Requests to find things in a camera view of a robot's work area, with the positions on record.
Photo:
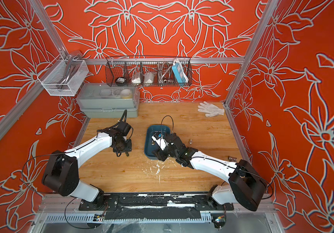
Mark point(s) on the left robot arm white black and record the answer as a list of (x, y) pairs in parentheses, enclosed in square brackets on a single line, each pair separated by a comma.
[(61, 174)]

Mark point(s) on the small metal clamp on table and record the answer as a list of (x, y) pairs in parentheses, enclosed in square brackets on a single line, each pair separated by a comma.
[(232, 159)]

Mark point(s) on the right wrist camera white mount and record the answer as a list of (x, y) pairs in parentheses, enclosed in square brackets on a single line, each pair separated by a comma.
[(159, 139)]

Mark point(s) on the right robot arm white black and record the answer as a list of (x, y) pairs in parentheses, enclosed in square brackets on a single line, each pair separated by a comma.
[(244, 185)]

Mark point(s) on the white work glove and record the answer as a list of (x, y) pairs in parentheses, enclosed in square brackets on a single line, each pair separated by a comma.
[(210, 110)]

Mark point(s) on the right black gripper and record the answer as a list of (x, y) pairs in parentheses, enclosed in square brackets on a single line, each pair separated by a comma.
[(159, 154)]

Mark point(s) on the light blue box in basket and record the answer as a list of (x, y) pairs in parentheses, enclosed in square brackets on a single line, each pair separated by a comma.
[(179, 72)]

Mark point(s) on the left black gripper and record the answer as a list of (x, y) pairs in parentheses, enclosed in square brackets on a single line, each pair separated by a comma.
[(129, 148)]

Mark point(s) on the grey lidded storage container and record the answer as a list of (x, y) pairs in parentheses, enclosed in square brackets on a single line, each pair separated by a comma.
[(102, 101)]

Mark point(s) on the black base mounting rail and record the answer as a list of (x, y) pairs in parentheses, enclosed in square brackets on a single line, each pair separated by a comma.
[(157, 206)]

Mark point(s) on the teal plastic storage box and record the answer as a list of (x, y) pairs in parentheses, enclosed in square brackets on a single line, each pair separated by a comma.
[(150, 145)]

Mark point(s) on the black wire wall basket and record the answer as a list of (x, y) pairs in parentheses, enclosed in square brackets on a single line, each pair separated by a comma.
[(145, 71)]

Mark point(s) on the clear plastic wall bin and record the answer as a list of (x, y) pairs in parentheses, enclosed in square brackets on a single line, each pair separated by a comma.
[(64, 77)]

